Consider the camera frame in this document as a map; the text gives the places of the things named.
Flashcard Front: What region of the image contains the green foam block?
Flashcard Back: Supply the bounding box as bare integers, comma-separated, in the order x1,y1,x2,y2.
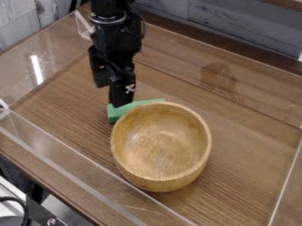
105,99,164,124

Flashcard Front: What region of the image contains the brown wooden bowl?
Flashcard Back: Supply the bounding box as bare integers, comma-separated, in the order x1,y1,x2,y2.
109,102,212,192

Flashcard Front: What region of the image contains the black cable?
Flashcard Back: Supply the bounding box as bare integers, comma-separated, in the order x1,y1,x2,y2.
0,196,31,226

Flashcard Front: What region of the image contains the black metal bracket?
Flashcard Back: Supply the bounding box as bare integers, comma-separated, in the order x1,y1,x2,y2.
25,196,68,226

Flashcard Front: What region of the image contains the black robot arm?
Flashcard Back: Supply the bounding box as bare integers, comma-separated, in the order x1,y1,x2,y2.
88,0,144,108

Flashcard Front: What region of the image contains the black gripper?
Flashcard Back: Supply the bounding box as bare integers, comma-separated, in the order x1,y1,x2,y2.
88,12,144,108

